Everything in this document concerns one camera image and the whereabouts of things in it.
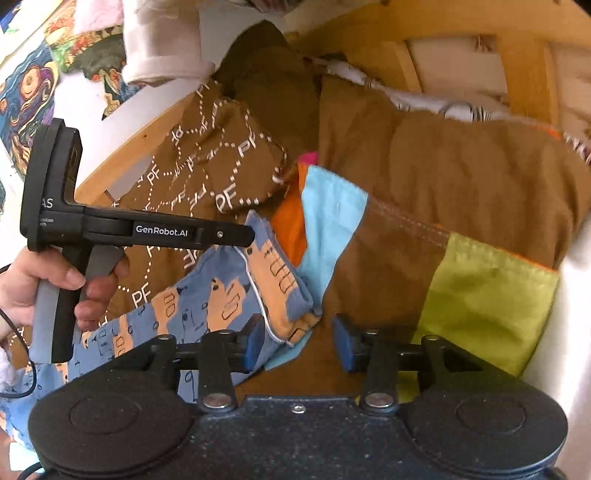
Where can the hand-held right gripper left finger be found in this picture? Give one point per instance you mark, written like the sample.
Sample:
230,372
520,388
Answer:
253,346

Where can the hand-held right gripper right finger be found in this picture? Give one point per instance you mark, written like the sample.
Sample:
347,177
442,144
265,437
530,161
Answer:
342,344

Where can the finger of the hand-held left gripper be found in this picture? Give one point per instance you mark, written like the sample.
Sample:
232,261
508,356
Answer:
231,234

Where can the blue printed pants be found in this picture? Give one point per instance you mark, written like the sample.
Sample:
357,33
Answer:
217,295

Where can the person's left hand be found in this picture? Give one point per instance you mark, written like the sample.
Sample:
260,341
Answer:
41,281

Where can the floral printed cloth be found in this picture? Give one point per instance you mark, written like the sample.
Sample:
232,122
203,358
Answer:
92,60

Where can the cream garment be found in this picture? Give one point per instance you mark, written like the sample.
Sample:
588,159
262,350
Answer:
161,46

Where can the brown patchwork blanket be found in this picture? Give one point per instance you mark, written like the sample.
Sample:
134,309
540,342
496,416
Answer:
461,175

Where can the pink garment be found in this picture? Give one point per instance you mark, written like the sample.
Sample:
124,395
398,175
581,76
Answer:
97,14

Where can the white patterned sheet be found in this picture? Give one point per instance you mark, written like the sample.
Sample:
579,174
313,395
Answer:
415,99

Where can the swirl pattern wall poster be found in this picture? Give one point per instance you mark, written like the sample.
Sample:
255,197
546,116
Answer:
27,101

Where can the wooden bed frame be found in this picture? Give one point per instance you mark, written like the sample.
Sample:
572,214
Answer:
521,69

